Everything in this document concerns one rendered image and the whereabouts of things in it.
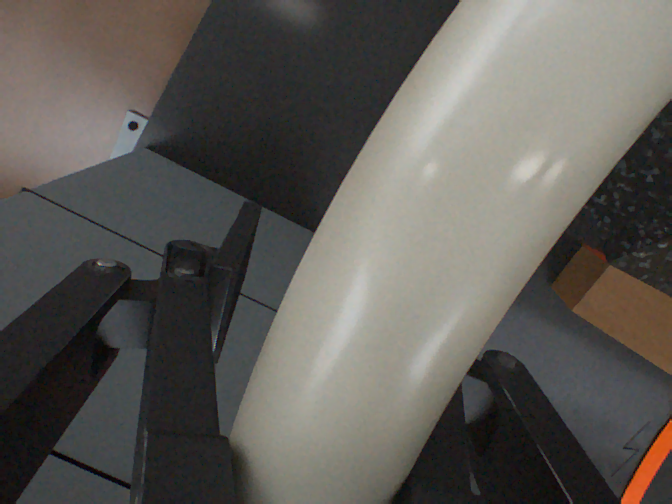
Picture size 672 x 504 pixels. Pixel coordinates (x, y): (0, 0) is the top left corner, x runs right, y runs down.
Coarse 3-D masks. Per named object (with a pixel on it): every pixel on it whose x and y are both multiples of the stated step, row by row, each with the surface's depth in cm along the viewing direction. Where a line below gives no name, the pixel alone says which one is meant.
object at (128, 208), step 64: (128, 128) 99; (64, 192) 68; (128, 192) 78; (192, 192) 91; (0, 256) 50; (64, 256) 55; (128, 256) 62; (256, 256) 80; (0, 320) 43; (256, 320) 63; (128, 384) 44; (64, 448) 35; (128, 448) 38
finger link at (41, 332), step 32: (64, 288) 11; (96, 288) 12; (128, 288) 13; (32, 320) 10; (64, 320) 10; (96, 320) 11; (0, 352) 9; (32, 352) 9; (64, 352) 10; (96, 352) 13; (0, 384) 8; (32, 384) 8; (64, 384) 10; (96, 384) 12; (0, 416) 8; (32, 416) 9; (64, 416) 10; (0, 448) 8; (32, 448) 9; (0, 480) 8
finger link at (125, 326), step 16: (144, 288) 13; (128, 304) 13; (144, 304) 13; (112, 320) 13; (128, 320) 13; (144, 320) 13; (96, 336) 13; (112, 336) 13; (128, 336) 13; (144, 336) 13
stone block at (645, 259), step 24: (648, 144) 39; (624, 168) 41; (648, 168) 39; (600, 192) 44; (624, 192) 42; (648, 192) 40; (576, 216) 49; (600, 216) 44; (624, 216) 42; (648, 216) 40; (600, 240) 45; (624, 240) 43; (648, 240) 41; (624, 264) 44; (648, 264) 43
